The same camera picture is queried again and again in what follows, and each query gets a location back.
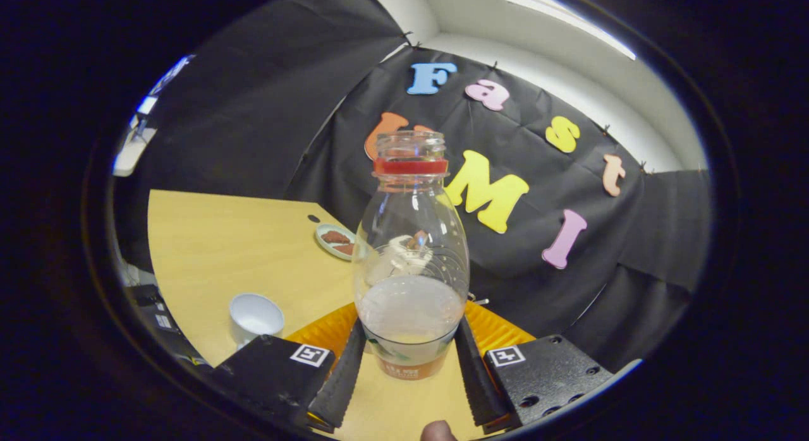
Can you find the white desk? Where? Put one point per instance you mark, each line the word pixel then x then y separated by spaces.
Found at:
pixel 134 153

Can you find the wooden table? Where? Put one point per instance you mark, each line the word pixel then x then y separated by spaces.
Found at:
pixel 253 251

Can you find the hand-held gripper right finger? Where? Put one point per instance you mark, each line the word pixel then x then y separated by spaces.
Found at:
pixel 474 384

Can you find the green plate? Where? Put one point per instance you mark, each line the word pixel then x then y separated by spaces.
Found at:
pixel 325 245

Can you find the white cup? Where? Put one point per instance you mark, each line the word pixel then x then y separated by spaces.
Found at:
pixel 253 318

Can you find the dark equipment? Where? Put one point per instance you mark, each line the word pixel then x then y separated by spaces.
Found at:
pixel 161 321

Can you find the large ceiling light panel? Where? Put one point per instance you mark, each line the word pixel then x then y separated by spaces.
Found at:
pixel 569 18

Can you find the black backdrop cloth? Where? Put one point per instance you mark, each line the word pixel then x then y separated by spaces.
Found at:
pixel 253 112

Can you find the brown food piece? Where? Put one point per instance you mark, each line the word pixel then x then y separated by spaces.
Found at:
pixel 335 237
pixel 346 249

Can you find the clear plastic juice bottle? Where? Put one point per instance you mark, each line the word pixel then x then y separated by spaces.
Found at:
pixel 411 302

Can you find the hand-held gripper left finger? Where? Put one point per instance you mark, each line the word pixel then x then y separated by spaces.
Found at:
pixel 341 384

